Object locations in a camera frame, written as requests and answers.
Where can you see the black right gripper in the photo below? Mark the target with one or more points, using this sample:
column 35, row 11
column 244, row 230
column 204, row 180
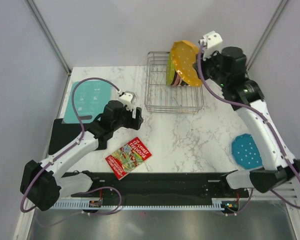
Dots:
column 216, row 55

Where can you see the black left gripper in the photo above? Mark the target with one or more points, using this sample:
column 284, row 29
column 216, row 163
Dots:
column 134, row 123

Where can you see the wire dish rack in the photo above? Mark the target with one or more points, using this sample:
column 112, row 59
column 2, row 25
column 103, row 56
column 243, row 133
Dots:
column 162, row 98

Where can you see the orange polka dot plate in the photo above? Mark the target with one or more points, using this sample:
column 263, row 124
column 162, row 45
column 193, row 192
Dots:
column 184, row 56

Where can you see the pink polka dot plate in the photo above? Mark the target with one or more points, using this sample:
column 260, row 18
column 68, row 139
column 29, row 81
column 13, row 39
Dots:
column 177, row 80

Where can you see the green polka dot plate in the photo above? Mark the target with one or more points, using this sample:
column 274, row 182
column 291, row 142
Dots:
column 170, row 71

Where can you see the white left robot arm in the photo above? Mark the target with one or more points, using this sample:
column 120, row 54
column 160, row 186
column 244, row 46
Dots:
column 44, row 183

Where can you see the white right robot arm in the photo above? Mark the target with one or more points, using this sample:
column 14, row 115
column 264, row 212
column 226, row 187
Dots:
column 227, row 68

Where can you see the red children's book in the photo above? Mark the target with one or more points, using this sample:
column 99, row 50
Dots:
column 128, row 157

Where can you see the teal cutting board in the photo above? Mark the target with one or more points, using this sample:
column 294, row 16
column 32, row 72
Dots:
column 90, row 99

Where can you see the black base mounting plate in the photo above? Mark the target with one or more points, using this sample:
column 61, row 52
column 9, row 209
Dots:
column 160, row 188

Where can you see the black mat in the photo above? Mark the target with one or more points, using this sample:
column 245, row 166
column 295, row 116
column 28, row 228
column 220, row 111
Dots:
column 63, row 133

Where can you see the blue polka dot plate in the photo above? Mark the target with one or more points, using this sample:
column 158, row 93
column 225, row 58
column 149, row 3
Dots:
column 245, row 152

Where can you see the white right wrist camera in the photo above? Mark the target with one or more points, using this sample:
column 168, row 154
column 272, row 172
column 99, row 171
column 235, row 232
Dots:
column 212, row 43

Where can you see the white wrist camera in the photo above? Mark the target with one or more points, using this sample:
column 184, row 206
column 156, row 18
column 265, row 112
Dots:
column 125, row 97
column 212, row 43

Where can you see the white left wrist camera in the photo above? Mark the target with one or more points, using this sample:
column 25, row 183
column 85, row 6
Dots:
column 125, row 97

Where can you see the white slotted cable duct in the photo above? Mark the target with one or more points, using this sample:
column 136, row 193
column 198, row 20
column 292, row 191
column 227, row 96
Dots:
column 94, row 204

